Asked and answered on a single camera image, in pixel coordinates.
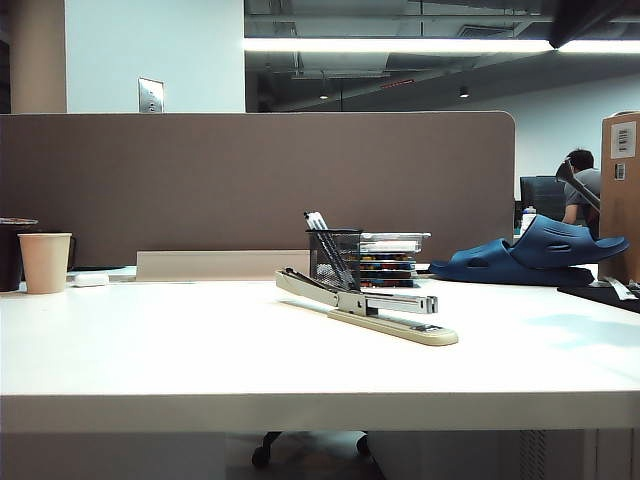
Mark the black computer monitor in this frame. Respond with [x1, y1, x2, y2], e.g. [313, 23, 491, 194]
[519, 175, 568, 223]

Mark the stack of colourful boxes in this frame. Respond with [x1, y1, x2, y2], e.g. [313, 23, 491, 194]
[358, 251, 419, 289]

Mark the metal wall switch plate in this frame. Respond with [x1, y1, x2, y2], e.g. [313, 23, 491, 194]
[137, 77, 166, 114]

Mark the long ceiling light strip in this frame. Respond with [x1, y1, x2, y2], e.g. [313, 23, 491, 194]
[243, 37, 640, 54]

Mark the white paper strip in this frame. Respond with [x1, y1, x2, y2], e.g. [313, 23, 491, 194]
[604, 276, 634, 300]

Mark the seated person in grey shirt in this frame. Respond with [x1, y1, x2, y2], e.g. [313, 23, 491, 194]
[561, 147, 602, 237]

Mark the brown desk divider panel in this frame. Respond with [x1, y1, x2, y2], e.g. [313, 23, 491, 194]
[0, 110, 516, 281]

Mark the beige long-reach stapler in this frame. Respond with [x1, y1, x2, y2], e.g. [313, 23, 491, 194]
[274, 267, 460, 347]

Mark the brown cardboard box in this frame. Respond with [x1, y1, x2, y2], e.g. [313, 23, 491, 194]
[598, 111, 640, 282]

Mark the black cup with lid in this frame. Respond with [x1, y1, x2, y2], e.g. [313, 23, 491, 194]
[0, 216, 40, 293]

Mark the beige paper cup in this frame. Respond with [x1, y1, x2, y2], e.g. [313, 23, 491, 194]
[17, 232, 73, 295]

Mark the black desk mat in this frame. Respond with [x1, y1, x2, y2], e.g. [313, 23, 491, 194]
[556, 281, 640, 315]

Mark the blue foam slipper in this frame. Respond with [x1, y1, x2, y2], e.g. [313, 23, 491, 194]
[428, 238, 598, 288]
[507, 215, 631, 272]

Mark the clear plastic container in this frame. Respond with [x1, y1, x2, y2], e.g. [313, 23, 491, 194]
[359, 231, 432, 254]

